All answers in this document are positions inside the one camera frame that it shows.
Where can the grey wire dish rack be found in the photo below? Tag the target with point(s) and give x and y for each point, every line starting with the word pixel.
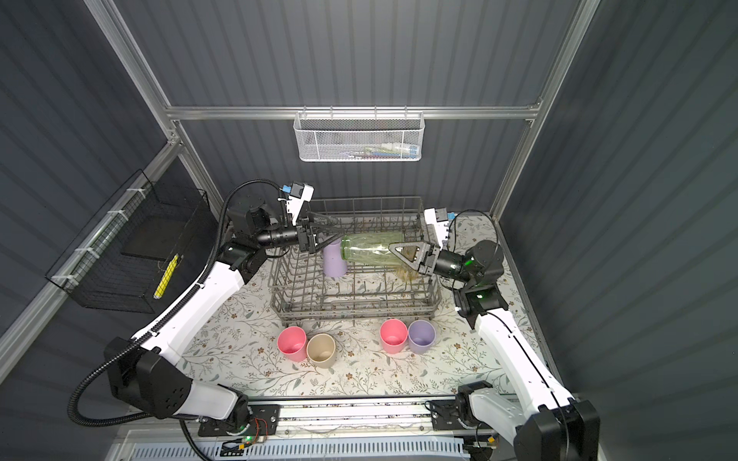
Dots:
pixel 300 291

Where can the large purple plastic cup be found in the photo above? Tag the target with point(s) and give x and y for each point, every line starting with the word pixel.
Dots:
pixel 334 265

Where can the pink plastic cup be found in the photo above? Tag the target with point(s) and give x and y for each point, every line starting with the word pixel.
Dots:
pixel 393 336
pixel 292 343

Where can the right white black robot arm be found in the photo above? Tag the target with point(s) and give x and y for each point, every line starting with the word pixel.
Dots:
pixel 548 423

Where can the small purple plastic cup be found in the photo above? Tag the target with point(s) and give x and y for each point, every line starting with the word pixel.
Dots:
pixel 422 335

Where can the yellow brush in basket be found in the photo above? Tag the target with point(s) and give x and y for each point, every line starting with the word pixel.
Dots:
pixel 166 277

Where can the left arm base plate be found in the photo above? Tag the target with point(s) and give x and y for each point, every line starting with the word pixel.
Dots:
pixel 250 420

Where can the black wire wall basket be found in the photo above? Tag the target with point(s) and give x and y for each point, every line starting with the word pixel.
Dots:
pixel 116 261

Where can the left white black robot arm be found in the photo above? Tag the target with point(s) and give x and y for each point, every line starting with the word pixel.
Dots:
pixel 142 371

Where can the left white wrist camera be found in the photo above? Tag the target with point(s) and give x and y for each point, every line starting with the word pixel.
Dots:
pixel 297 194

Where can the aluminium front rail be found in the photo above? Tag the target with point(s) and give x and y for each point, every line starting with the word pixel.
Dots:
pixel 384 416

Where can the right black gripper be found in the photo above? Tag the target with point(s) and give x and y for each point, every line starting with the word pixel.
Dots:
pixel 428 259

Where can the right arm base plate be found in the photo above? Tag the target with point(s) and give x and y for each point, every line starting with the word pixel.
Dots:
pixel 445 416

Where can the right pink plastic cup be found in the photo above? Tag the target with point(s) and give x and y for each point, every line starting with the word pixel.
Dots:
pixel 393 336

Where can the left pink plastic cup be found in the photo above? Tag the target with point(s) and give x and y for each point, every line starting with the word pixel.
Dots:
pixel 292 343

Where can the beige plastic cup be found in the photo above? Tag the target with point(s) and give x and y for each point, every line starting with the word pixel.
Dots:
pixel 321 350

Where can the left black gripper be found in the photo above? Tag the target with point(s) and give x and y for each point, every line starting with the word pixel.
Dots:
pixel 310 236

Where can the green transparent glass cup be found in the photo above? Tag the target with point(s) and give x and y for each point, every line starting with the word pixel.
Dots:
pixel 371 248

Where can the yellow transparent glass cup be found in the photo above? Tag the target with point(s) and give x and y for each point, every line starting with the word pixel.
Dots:
pixel 408 276

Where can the tubes in white basket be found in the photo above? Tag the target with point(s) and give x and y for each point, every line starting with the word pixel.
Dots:
pixel 403 151

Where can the white mesh wall basket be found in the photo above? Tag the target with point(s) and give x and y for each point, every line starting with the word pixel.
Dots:
pixel 321 138

